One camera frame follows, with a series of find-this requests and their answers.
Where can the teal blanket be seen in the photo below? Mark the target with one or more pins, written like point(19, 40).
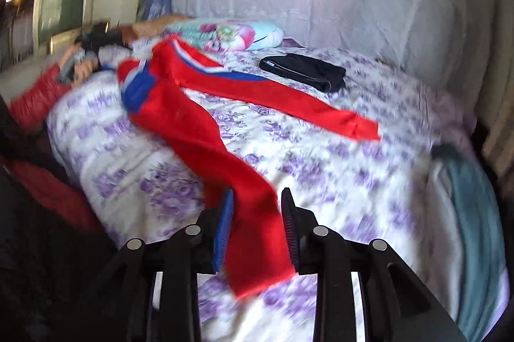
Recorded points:
point(474, 225)

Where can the brown pillow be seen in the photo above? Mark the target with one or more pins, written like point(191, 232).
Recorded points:
point(148, 28)

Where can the purple floral bed sheet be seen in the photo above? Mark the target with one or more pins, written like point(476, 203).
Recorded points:
point(321, 173)

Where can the person's red jacket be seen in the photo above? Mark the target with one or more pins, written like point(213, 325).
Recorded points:
point(48, 189)

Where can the black folded garment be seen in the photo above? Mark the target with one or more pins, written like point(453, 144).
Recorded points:
point(305, 71)

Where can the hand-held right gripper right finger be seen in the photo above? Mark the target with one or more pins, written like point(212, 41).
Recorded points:
point(289, 231)

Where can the beige striped curtain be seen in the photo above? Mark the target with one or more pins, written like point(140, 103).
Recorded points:
point(500, 153)

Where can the person's left hand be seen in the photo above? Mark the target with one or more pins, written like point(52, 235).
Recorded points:
point(86, 70)

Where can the red blue white sweater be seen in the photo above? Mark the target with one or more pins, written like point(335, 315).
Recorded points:
point(188, 117)

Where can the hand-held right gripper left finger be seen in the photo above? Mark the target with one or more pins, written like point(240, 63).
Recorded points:
point(223, 231)

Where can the person's left forearm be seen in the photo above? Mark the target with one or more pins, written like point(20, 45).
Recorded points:
point(36, 101)

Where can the folded teal floral quilt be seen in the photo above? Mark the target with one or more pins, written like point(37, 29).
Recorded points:
point(225, 33)

